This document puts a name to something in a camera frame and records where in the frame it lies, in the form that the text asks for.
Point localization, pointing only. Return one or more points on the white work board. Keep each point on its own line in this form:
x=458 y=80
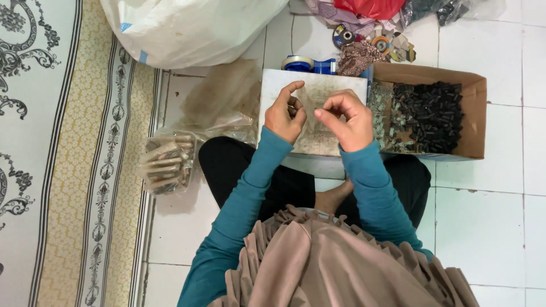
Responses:
x=273 y=85

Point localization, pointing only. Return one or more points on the pile of black plastic pieces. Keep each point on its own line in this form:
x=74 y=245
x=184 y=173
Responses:
x=431 y=115

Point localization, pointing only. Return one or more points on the small clear plastic bag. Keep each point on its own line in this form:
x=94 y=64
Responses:
x=314 y=98

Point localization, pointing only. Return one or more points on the dark grinding disc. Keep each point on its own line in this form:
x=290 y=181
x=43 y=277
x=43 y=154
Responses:
x=343 y=36

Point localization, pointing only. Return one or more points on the heap of paper scraps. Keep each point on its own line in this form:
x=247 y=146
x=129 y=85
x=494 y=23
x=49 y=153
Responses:
x=402 y=47

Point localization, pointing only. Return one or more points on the person's left hand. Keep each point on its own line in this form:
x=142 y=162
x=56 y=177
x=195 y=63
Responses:
x=279 y=119

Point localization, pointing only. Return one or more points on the person's right hand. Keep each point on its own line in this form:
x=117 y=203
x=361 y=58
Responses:
x=354 y=126

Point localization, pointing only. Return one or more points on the purple patterned cloth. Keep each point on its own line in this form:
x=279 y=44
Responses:
x=337 y=15

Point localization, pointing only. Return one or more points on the clear bag of filled packets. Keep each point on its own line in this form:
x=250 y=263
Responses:
x=168 y=164

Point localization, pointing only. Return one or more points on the heap of empty clear bags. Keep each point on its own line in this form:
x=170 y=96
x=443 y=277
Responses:
x=222 y=96

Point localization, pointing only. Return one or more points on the pile of clear green pieces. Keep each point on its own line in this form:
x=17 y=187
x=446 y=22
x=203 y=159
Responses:
x=378 y=117

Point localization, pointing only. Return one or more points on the person's black trousers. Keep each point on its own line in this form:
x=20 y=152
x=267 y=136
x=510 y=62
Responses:
x=230 y=170

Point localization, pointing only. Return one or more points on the grinding disc with orange centre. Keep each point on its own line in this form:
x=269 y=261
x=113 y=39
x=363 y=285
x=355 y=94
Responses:
x=381 y=44

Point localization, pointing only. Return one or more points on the clear bag of dark pieces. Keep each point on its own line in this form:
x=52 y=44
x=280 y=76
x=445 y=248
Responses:
x=443 y=9

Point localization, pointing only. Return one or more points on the brown patterned cloth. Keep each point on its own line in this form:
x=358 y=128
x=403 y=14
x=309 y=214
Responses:
x=358 y=59

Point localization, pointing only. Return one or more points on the blue tape dispenser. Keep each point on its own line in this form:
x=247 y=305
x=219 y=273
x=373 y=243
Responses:
x=324 y=67

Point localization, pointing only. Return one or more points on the red plastic bag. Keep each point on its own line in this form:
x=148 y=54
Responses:
x=369 y=7

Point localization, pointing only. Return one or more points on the patterned cream floor mat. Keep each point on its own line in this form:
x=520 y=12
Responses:
x=68 y=162

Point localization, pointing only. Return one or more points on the person's bare foot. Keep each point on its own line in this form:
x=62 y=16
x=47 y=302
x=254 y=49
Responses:
x=333 y=198

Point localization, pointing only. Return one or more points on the clear tape roll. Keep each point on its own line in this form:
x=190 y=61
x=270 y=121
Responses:
x=297 y=62

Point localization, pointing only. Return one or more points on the large white sack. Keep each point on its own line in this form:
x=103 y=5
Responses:
x=187 y=30

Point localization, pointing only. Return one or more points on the brown cardboard box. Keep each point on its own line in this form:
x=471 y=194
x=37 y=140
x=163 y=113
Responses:
x=474 y=98

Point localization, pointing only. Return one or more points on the person's beige headscarf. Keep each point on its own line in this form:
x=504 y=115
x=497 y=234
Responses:
x=337 y=264

